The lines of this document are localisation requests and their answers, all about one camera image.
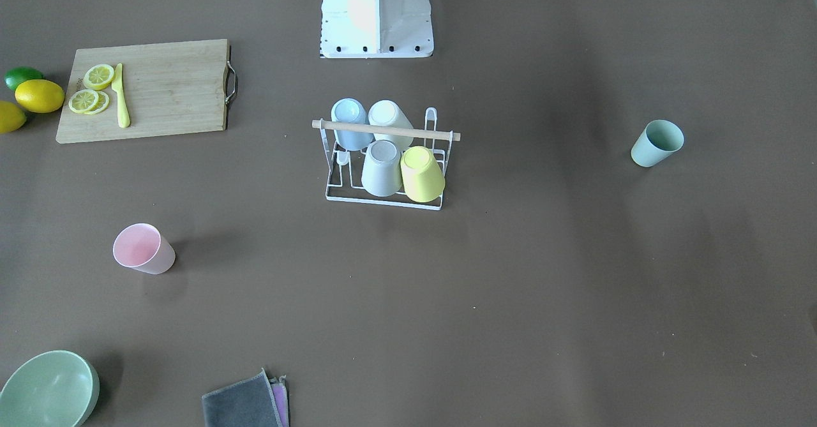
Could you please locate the lemon slice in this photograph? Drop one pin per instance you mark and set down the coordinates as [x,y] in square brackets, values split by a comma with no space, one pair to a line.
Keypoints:
[99,77]
[84,101]
[102,103]

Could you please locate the cream white cup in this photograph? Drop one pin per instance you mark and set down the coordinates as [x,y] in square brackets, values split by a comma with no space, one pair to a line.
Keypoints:
[387,113]

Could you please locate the yellow plastic knife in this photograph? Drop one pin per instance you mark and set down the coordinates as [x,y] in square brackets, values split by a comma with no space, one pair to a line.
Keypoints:
[123,114]

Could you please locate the green lime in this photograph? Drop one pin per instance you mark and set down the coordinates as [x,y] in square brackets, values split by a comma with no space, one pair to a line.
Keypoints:
[16,76]

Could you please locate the purple cloth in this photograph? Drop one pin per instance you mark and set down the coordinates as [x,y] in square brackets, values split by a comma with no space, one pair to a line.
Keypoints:
[281,399]

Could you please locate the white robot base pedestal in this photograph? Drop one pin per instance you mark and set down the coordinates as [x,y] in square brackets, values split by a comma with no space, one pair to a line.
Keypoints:
[365,29]

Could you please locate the grey cup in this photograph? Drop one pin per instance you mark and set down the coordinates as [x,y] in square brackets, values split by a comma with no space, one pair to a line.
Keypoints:
[381,174]

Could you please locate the pink cup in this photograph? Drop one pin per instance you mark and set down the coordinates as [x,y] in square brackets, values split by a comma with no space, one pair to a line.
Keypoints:
[142,247]

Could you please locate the bamboo cutting board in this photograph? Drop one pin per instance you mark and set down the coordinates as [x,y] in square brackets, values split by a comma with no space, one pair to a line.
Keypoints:
[169,88]

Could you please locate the mint green cup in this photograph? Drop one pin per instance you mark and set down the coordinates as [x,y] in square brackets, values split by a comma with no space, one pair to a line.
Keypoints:
[658,141]

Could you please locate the white wire cup holder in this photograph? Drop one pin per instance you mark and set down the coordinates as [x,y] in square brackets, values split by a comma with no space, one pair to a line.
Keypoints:
[345,167]

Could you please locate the yellow lemon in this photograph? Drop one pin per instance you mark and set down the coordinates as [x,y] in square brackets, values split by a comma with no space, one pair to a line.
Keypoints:
[39,96]
[12,117]

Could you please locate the green bowl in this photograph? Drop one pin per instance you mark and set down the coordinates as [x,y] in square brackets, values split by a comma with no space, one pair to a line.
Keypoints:
[56,388]

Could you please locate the grey cloth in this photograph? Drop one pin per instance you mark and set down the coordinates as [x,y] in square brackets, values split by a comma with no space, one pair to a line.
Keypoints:
[246,403]

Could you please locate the yellow cup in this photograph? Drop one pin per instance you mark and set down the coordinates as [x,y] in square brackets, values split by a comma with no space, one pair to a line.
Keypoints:
[422,176]

